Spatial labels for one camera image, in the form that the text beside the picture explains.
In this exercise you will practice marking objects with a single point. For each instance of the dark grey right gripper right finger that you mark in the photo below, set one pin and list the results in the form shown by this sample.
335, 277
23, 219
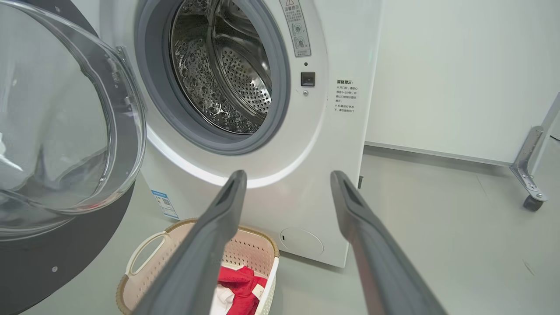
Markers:
385, 271

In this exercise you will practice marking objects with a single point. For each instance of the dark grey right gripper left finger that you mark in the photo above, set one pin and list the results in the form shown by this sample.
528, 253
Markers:
192, 271

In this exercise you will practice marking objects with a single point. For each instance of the red and white garment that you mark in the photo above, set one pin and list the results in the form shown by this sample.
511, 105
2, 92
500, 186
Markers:
223, 304

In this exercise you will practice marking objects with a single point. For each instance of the dark grey glass washer door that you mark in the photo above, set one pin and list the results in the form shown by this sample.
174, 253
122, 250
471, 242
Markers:
65, 262

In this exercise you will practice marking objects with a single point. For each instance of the beige perforated laundry basket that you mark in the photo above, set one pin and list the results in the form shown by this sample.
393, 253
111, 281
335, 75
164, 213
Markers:
249, 249

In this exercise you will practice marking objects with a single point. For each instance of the white washing machine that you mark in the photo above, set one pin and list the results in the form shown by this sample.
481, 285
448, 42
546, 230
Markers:
306, 175

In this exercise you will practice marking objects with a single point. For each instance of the blue energy label sticker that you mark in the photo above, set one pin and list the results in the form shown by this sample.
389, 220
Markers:
165, 204

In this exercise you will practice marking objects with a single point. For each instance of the grey partition foot with caster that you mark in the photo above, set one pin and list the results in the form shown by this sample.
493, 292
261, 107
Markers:
527, 166

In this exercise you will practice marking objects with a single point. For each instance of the white partition panel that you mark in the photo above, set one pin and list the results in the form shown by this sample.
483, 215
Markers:
459, 78

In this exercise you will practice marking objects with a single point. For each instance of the grey warning label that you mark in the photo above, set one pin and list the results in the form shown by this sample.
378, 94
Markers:
296, 30

